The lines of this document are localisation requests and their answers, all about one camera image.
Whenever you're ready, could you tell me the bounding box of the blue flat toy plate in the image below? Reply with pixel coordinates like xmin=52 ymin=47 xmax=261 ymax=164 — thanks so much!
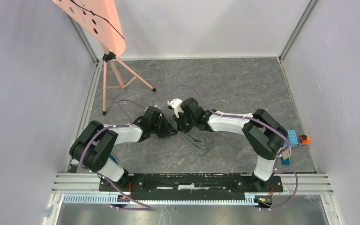
xmin=281 ymin=157 xmax=291 ymax=166

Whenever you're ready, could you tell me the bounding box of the blue toy brick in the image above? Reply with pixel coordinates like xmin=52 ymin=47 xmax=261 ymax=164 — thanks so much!
xmin=287 ymin=129 xmax=300 ymax=148

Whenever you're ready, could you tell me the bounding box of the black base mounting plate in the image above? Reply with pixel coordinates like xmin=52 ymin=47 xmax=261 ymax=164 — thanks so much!
xmin=116 ymin=173 xmax=284 ymax=200

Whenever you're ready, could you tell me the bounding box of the orange toy piece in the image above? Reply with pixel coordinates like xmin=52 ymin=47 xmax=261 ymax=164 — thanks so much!
xmin=298 ymin=135 xmax=311 ymax=145

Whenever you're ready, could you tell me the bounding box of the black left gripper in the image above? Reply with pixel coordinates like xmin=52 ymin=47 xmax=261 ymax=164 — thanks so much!
xmin=150 ymin=114 xmax=178 ymax=139

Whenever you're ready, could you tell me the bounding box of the pink music stand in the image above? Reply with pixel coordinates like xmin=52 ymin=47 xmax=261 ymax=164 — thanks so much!
xmin=54 ymin=0 xmax=157 ymax=115

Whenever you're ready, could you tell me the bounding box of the white toy piece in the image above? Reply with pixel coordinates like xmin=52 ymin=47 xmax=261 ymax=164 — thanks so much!
xmin=281 ymin=148 xmax=292 ymax=160

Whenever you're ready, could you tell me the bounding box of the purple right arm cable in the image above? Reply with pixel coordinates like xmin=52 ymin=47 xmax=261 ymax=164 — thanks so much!
xmin=171 ymin=85 xmax=299 ymax=212

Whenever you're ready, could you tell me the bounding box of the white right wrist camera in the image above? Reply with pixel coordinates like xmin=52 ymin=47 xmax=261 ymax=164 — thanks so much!
xmin=167 ymin=98 xmax=184 ymax=118

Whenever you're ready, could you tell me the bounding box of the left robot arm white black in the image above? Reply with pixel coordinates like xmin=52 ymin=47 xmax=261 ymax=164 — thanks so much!
xmin=69 ymin=106 xmax=177 ymax=191

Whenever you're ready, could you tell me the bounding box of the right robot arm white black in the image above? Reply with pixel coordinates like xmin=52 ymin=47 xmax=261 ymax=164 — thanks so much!
xmin=167 ymin=98 xmax=290 ymax=191

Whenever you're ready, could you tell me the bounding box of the grey cloth napkin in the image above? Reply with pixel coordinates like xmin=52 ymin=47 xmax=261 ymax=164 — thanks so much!
xmin=178 ymin=127 xmax=214 ymax=156

